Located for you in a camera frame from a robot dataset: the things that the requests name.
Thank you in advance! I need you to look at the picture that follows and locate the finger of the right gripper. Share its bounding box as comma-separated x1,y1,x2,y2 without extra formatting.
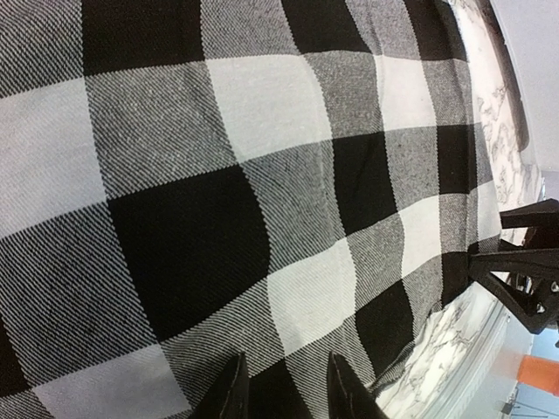
500,198,559,230
468,249,558,334

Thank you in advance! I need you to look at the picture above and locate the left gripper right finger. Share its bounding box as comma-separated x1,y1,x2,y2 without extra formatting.
327,352,384,419

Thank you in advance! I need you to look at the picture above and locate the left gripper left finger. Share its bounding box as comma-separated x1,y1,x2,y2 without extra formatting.
190,353,250,419

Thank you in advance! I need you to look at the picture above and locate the black white plaid shirt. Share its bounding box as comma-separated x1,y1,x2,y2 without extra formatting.
1,1,500,418

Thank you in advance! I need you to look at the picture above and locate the aluminium front frame rail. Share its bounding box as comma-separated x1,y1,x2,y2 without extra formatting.
392,278,559,419

